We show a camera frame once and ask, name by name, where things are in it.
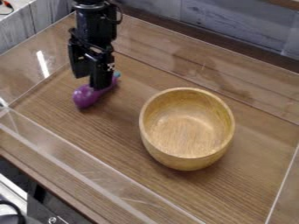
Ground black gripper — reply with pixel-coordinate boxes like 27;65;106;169
68;1;122;90

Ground purple toy eggplant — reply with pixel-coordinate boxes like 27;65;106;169
72;72;120;109

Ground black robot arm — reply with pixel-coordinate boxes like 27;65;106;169
68;0;122;90

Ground wooden bowl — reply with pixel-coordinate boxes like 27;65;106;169
138;87;236;171

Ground white cabinet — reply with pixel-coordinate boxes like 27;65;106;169
0;0;72;54

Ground clear acrylic tray enclosure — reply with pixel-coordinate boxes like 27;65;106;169
0;17;299;224

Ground black cable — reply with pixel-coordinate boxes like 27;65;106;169
0;199;27;224

